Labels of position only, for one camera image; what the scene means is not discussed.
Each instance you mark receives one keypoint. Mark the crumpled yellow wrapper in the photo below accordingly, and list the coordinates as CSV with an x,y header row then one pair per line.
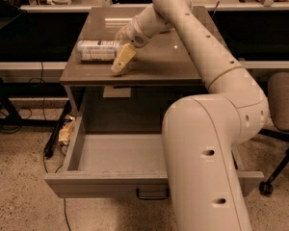
x,y
66,130

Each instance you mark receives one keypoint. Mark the black office chair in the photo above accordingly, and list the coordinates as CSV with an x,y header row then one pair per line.
x,y
278,96

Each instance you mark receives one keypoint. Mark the black power strip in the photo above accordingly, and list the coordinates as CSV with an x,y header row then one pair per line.
x,y
48,149

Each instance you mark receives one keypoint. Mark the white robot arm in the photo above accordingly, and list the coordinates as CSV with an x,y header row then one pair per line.
x,y
237,86

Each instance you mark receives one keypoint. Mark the black stand base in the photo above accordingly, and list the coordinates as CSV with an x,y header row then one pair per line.
x,y
14,118

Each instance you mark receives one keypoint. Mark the open grey top drawer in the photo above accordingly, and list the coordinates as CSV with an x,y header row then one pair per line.
x,y
118,154

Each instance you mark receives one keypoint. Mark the long white shelf bench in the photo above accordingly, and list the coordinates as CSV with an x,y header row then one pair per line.
x,y
22,72

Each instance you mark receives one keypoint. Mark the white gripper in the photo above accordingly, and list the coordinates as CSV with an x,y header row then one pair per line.
x,y
130,33

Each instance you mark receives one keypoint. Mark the white paper label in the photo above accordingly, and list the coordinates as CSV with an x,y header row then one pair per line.
x,y
113,92

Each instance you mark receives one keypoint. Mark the clear plastic water bottle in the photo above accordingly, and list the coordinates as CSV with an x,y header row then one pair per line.
x,y
98,50

